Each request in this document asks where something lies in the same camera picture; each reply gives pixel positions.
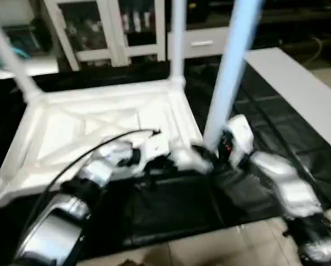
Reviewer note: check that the white plastic table top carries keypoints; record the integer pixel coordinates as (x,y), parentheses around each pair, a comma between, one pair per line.
(71,127)

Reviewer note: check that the white drawer unit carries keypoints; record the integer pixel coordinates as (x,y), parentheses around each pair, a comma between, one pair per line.
(201,43)

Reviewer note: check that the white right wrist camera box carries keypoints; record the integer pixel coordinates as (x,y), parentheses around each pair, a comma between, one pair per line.
(240,136)

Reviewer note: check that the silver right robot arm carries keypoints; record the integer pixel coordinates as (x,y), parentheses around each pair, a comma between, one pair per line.
(287,188)

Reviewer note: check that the blue frame trolley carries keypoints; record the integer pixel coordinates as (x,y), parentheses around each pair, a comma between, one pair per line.
(24,41)

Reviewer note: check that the white drawer cabinet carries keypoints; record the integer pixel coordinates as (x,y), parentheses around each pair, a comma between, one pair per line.
(298,19)

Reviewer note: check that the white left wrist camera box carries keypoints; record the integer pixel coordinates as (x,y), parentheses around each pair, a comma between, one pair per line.
(154,148)

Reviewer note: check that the white glass door cabinet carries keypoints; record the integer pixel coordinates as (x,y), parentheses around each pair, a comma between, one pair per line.
(104,27)

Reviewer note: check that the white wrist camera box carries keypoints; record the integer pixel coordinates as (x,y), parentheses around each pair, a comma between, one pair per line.
(240,136)
(154,148)

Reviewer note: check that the black work mat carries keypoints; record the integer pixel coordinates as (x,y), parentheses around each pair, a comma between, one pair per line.
(265,122)

